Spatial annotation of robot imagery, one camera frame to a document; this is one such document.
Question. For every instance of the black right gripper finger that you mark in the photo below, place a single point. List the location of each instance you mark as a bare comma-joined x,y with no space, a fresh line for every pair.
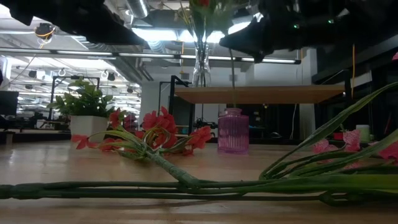
242,35
261,51

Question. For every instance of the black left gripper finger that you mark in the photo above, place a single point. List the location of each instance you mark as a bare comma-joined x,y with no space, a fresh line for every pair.
126,37

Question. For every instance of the red artificial flower bunch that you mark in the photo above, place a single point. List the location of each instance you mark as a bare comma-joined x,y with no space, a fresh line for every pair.
203,3

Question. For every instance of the pink ribbed glass vase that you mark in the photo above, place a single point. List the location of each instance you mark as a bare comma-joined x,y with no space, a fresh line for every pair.
233,133

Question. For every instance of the pink artificial flower bunch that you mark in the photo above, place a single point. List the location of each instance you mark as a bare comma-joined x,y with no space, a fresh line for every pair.
280,186

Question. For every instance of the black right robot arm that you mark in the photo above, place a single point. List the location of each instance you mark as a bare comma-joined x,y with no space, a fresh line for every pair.
357,18

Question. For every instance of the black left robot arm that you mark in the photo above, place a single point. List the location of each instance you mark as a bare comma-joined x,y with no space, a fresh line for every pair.
31,9

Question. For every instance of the black background robot arm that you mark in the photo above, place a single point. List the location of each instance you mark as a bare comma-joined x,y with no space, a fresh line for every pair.
205,124

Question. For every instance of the wooden shelf with black legs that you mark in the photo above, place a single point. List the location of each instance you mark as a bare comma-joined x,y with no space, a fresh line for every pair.
264,95

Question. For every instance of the long light strip bar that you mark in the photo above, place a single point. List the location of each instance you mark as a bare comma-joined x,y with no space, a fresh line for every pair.
93,53

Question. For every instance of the black round ceiling device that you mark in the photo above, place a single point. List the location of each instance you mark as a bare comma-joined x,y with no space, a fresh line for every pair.
44,31

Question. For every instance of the clear glass vase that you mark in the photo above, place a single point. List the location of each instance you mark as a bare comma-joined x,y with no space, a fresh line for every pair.
202,74

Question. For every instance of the red rack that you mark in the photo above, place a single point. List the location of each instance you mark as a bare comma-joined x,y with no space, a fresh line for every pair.
130,122

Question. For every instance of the green plant in white pot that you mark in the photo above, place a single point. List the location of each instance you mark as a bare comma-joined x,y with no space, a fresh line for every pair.
88,126

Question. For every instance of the small red box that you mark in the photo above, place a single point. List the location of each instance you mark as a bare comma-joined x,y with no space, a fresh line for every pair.
338,136

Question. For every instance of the black monitor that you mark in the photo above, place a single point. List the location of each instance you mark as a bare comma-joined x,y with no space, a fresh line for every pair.
8,103

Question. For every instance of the silver ventilation duct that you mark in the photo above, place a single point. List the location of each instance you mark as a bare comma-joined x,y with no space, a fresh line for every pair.
138,7

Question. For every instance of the black aluminium table frame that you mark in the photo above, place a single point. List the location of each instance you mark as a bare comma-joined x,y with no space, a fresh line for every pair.
31,137

